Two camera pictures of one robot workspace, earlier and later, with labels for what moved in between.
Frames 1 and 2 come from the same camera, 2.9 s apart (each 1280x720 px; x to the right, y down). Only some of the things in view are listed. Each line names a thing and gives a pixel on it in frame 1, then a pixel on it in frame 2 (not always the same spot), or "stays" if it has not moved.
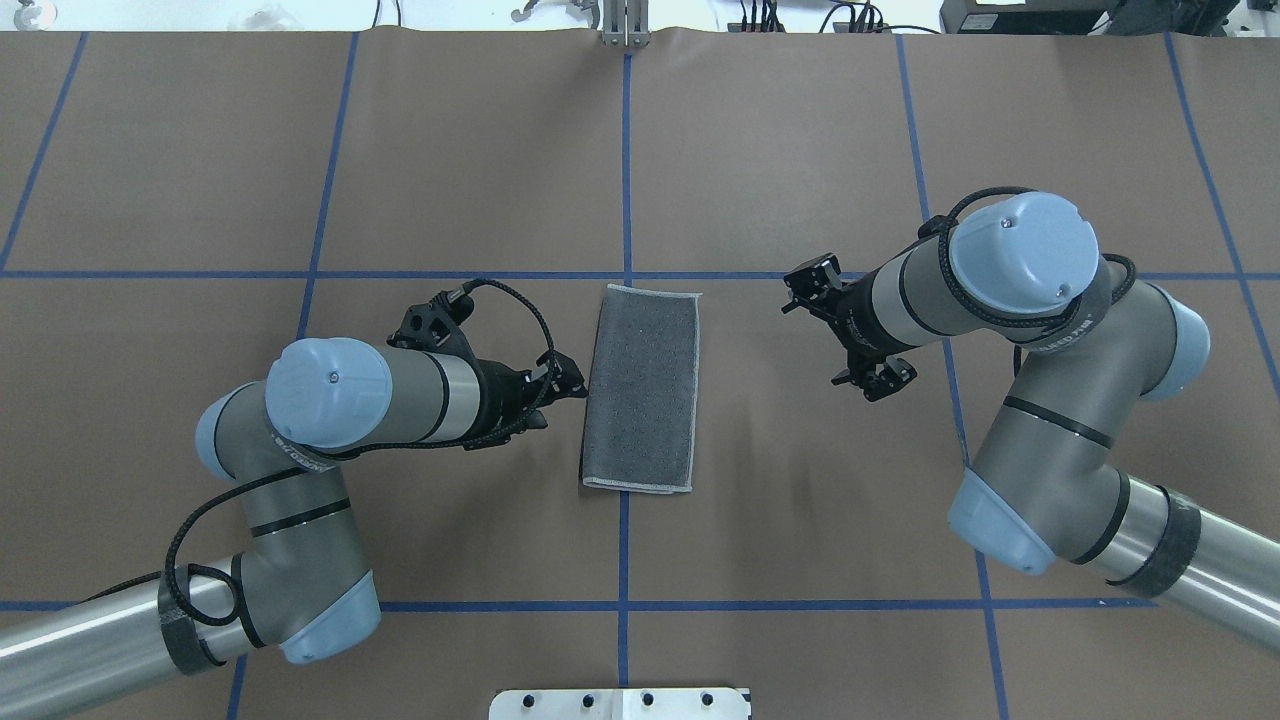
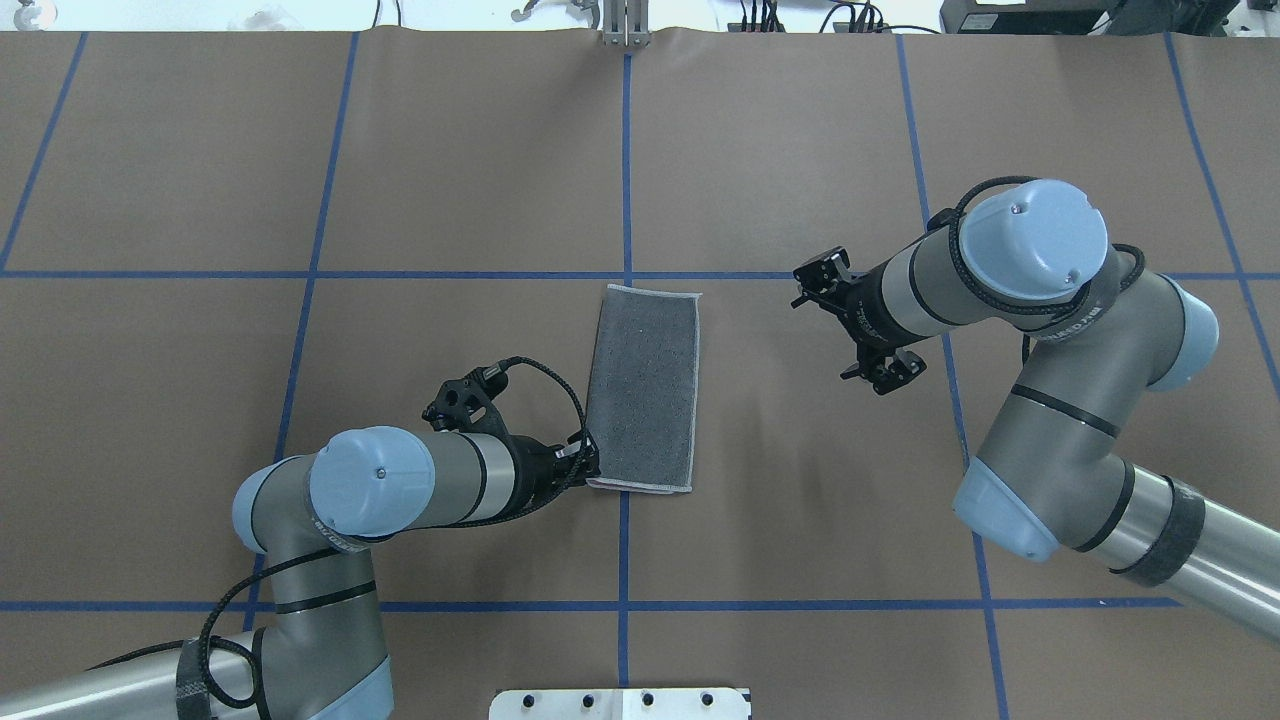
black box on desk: x=1026 y=16 stays
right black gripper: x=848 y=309 stays
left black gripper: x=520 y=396 -> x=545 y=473
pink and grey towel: x=640 y=415 stays
